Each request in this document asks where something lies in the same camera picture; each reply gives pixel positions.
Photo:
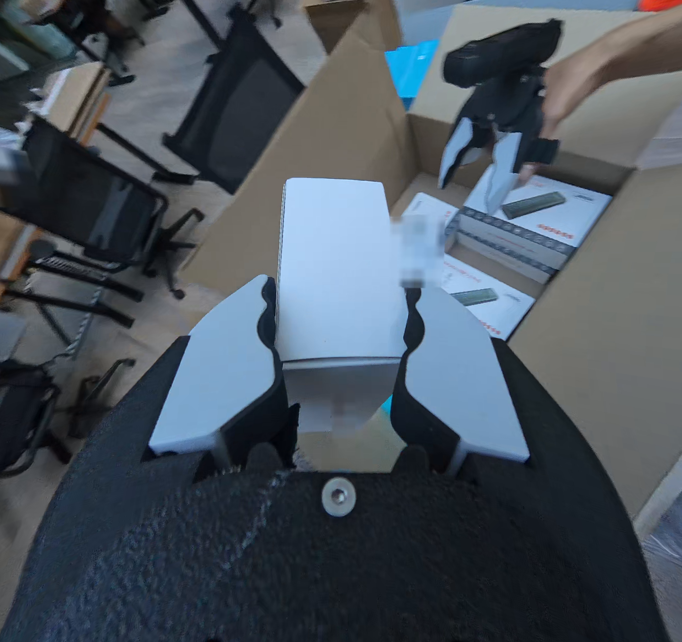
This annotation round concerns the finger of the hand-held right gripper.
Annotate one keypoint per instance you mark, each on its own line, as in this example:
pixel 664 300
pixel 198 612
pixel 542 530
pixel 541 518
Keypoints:
pixel 455 146
pixel 506 173

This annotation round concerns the person's right forearm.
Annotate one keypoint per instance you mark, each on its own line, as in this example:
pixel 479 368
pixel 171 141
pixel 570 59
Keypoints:
pixel 639 45

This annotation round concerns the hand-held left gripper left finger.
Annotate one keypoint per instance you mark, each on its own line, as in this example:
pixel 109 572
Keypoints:
pixel 213 375

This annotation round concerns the wooden desk with black legs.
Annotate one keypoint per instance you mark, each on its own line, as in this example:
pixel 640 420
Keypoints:
pixel 80 93

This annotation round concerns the person's right hand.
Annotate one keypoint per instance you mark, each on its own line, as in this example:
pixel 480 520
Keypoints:
pixel 570 88

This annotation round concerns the large cardboard box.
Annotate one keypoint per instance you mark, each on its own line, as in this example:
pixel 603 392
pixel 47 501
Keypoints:
pixel 341 135

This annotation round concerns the cardboard box with arrow mark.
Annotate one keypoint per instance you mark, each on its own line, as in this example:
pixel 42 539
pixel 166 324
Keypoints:
pixel 346 18

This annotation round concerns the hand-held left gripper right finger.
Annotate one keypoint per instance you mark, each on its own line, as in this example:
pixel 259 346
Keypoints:
pixel 458 386

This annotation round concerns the stack of teal white packets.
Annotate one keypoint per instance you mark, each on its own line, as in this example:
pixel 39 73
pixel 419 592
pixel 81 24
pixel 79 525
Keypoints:
pixel 410 66

